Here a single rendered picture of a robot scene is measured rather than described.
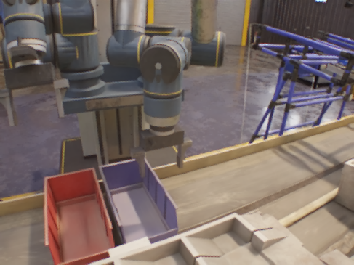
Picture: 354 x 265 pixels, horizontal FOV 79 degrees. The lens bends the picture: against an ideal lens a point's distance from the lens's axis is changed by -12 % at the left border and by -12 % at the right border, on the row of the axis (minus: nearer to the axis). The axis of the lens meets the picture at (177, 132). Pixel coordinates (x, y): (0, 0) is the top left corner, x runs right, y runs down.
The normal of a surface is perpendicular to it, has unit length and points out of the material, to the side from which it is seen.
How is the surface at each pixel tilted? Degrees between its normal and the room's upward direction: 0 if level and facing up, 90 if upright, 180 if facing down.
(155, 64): 90
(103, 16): 90
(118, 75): 90
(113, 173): 88
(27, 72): 66
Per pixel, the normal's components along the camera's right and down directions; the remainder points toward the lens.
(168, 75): -0.10, 0.51
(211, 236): 0.43, 0.28
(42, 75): 0.33, 0.04
